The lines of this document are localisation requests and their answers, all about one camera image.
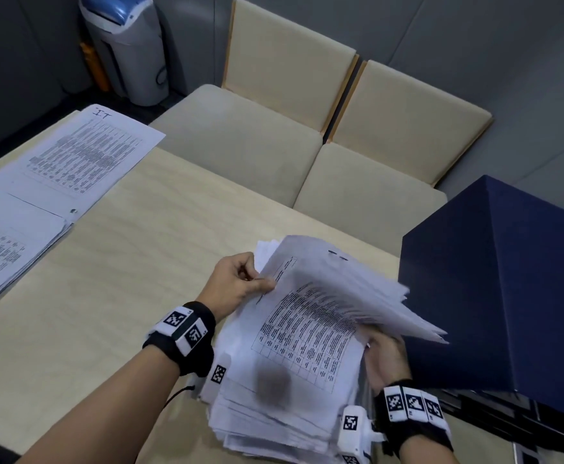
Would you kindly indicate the grey bin with blue lid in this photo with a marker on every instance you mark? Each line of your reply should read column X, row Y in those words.
column 137, row 62

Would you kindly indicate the orange bottle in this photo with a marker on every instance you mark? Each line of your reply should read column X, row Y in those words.
column 96, row 67

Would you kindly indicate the person's left forearm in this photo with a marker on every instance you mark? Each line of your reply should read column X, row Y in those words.
column 117, row 415

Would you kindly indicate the beige cushioned chair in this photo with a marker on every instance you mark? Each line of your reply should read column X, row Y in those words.
column 286, row 62
column 407, row 120

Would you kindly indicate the black marker wristband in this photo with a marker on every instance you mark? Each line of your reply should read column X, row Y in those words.
column 407, row 434
column 199, row 362

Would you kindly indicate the stack of printed paper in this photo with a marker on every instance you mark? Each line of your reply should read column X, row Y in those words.
column 6, row 251
column 84, row 159
column 286, row 343

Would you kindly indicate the person's right forearm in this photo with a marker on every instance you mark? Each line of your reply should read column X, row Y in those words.
column 427, row 454

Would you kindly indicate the person's left hand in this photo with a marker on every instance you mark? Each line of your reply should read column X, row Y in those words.
column 228, row 285

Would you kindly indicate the person's right hand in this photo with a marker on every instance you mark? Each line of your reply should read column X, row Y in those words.
column 388, row 362

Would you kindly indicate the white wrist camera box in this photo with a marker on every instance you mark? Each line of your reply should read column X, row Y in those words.
column 352, row 444
column 218, row 374

